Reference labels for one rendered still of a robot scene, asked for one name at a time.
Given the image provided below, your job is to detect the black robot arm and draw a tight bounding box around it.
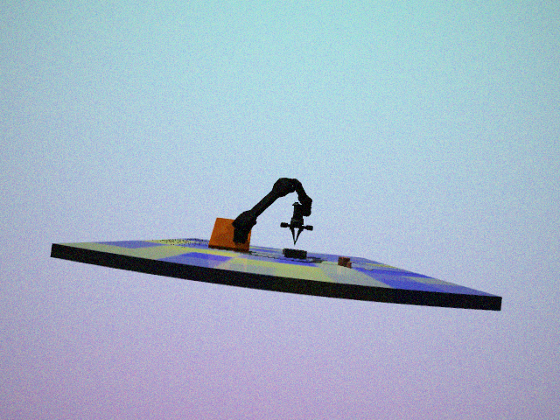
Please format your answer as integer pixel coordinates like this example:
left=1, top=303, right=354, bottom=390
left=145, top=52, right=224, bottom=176
left=231, top=178, right=312, bottom=243

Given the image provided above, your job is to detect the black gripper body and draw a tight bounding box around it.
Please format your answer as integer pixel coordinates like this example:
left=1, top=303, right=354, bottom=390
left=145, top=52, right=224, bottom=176
left=280, top=214, right=313, bottom=231

